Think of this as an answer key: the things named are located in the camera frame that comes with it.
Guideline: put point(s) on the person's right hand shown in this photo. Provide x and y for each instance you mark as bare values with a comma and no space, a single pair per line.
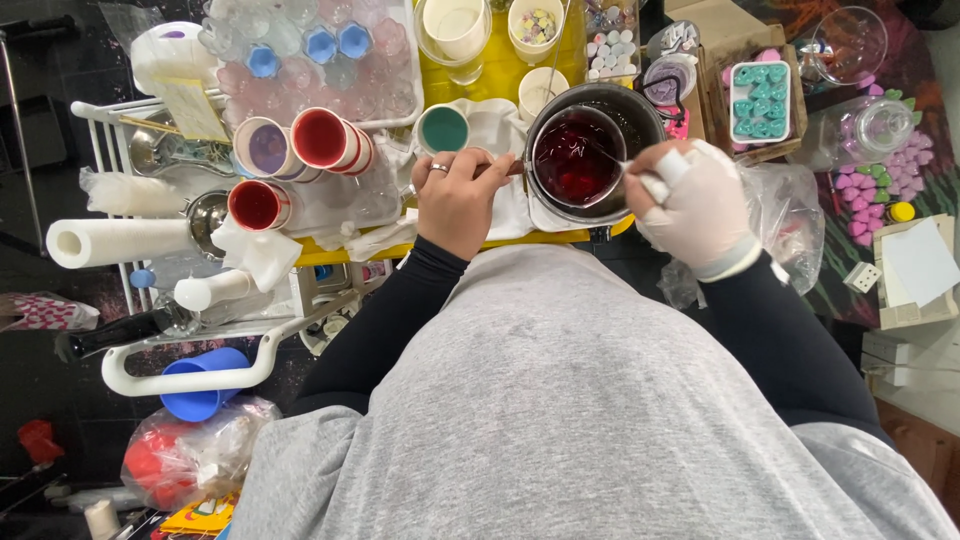
701,210

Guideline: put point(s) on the person's left hand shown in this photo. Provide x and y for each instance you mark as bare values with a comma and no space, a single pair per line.
454,206

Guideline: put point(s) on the thin metal stirrer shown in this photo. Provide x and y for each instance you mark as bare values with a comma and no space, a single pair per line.
609,157

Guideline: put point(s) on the metal pitcher with red wax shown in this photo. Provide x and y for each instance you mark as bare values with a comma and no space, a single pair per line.
574,161

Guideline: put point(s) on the teal wax paper cup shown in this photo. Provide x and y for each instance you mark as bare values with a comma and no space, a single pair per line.
442,129

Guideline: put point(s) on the clear plastic bag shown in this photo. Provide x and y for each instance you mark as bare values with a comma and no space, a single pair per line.
784,217

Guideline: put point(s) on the white cloth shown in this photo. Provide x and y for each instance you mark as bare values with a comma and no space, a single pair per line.
495,124

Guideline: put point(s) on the large black pot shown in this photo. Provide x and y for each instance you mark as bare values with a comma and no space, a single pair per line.
641,112

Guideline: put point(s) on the white tray of teal hearts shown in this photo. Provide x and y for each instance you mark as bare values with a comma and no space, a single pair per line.
760,101

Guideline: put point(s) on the round container of purple wax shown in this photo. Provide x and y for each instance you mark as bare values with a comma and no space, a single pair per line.
669,79

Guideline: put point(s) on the yellow table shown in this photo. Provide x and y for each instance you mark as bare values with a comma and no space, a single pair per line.
499,75

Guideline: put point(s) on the small white cup with stick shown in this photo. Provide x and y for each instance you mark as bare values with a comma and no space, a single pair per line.
541,88

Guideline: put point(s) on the red wax striped cup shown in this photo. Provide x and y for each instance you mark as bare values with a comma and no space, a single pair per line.
255,205
322,139

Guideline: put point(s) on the small bag of white pieces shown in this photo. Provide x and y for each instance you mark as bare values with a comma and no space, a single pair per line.
675,39

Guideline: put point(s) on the white die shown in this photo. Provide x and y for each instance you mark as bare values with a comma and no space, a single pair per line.
862,277

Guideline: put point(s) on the white cup in clear container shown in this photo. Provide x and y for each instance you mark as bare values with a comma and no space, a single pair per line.
454,30

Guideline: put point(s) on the brown cardboard box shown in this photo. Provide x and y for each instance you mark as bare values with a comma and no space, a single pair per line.
720,30

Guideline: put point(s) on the clear box of wax melts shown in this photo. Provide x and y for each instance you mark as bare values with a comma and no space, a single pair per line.
611,49

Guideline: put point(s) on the clear glass jar with lid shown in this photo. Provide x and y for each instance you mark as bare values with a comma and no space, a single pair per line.
874,127

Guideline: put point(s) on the heap of pink wax hearts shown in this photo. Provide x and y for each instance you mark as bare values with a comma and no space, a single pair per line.
892,172

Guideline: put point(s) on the white cup of coloured pieces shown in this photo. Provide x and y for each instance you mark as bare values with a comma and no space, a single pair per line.
535,28

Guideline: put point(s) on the purple wax paper cup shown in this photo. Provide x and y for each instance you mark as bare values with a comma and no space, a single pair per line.
266,148

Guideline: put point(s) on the clear tray of flower moulds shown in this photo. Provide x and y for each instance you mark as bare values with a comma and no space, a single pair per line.
315,67

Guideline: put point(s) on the crumpled white tissue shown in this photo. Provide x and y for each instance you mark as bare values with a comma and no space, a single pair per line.
259,251

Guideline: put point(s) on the small yellow cap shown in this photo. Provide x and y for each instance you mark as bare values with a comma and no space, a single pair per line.
901,212

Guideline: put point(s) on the clear glass bowl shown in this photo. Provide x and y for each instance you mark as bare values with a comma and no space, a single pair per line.
849,43

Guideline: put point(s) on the cardboard box with white paper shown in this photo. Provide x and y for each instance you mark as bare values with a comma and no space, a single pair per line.
919,270

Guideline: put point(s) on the person's grey shirt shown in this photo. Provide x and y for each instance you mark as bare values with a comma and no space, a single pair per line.
562,420

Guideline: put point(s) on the white plastic bottle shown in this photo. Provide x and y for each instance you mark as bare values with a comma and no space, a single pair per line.
214,289

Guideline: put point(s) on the pale yellow paper sheet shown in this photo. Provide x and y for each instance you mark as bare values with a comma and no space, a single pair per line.
191,109

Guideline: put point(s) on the metal bowl with spoons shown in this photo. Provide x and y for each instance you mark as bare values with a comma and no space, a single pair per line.
161,154

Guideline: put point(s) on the blue plastic cup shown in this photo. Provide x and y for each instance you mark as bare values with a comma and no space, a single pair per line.
199,382

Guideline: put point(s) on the white tub with purple wax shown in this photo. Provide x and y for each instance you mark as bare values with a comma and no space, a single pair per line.
172,52

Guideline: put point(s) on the white plastic-wrapped packet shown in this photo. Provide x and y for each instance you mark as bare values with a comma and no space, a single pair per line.
131,193

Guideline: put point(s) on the white metal cart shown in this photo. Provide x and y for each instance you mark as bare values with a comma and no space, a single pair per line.
180,379

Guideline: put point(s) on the white paper towel roll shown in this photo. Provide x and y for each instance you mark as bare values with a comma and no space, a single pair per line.
120,242

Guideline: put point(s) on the black bottle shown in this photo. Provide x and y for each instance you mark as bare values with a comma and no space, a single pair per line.
120,334

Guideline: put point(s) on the plastic bag with red contents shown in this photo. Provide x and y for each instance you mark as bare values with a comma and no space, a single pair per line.
187,454

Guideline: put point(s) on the yellow printed booklet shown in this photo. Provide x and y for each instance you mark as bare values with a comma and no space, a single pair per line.
199,514

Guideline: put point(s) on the red and white patterned bag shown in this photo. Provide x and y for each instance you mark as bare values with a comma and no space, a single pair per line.
45,313

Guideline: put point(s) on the white candle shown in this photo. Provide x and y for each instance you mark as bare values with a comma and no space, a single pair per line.
101,519

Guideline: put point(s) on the red object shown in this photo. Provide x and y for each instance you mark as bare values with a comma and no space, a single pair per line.
39,441

